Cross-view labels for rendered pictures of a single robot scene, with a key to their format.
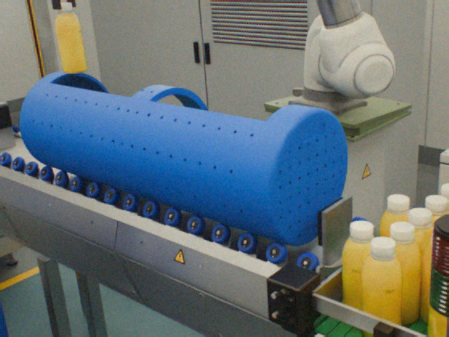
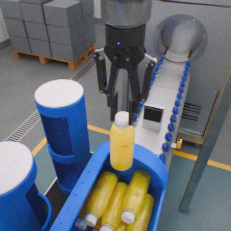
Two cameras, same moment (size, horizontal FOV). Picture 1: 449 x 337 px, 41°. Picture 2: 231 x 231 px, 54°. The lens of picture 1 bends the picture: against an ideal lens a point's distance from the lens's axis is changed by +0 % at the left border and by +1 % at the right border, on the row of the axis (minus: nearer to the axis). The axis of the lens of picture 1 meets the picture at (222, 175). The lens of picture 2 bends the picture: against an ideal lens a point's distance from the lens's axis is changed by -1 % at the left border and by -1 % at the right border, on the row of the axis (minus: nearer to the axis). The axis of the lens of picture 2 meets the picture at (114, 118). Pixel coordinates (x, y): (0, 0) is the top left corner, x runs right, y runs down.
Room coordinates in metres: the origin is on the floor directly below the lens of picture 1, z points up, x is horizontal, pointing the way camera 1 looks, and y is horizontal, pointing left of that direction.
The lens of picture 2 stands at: (1.47, -0.01, 1.79)
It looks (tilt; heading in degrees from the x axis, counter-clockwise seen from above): 41 degrees down; 67
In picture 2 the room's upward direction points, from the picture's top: straight up
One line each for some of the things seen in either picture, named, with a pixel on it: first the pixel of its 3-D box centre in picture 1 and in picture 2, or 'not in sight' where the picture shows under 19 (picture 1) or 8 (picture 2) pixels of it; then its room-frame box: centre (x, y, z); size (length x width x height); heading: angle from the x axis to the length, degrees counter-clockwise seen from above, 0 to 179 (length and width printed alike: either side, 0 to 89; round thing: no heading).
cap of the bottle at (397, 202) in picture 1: (398, 202); not in sight; (1.03, -0.33, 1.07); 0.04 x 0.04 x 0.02
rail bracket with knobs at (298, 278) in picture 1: (296, 299); not in sight; (0.92, -0.11, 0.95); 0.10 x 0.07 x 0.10; 137
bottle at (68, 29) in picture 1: (70, 41); (121, 143); (1.66, 0.38, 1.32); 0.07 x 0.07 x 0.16
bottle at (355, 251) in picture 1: (361, 274); not in sight; (0.94, -0.23, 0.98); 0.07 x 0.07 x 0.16
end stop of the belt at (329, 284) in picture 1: (370, 252); not in sight; (1.04, -0.28, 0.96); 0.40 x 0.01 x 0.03; 137
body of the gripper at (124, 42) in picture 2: not in sight; (125, 46); (1.66, 0.38, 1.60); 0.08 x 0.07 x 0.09; 137
